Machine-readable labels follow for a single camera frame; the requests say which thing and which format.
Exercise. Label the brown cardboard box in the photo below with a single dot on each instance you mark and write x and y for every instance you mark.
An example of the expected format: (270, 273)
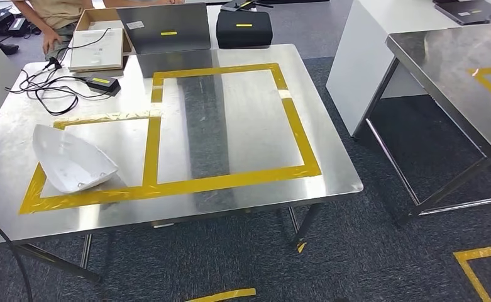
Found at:
(82, 18)

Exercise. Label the black fabric case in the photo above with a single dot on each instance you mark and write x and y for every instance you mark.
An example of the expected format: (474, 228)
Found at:
(245, 37)

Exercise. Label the black power adapter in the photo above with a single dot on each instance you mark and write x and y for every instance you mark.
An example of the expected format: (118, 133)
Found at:
(103, 83)

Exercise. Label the dark grey laptop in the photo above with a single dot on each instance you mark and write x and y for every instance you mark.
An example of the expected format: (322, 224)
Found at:
(474, 12)

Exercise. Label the steel workbench table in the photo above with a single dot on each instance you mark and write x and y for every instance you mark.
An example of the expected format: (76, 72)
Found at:
(262, 125)

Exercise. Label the yellow tape outline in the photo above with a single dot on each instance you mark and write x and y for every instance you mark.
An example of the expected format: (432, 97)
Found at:
(489, 86)

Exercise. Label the white desk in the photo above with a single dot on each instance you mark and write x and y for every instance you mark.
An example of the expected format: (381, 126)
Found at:
(353, 62)

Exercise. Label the person's hand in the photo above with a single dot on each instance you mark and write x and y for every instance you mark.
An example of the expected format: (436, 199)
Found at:
(52, 41)

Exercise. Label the person's foot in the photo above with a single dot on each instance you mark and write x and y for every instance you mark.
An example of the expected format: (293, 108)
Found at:
(8, 48)

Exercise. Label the black tool with yellow mark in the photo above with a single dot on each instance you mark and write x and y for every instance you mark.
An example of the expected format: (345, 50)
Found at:
(232, 6)

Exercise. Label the thin yellow tape square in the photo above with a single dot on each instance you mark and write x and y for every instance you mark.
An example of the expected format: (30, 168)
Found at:
(228, 295)
(486, 251)

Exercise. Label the white curved plastic car part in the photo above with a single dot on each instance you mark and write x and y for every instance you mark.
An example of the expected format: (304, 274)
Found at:
(70, 162)

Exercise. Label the person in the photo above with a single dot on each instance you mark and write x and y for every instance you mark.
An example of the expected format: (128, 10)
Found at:
(57, 10)

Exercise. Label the small yellow tape scrap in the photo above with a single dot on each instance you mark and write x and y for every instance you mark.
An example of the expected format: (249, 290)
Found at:
(301, 247)

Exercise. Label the wide glossy yellow tape frame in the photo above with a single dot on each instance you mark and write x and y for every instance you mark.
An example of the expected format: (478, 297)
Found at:
(228, 180)

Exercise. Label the steel table with tape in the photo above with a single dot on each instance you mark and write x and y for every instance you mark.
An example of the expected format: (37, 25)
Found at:
(436, 71)

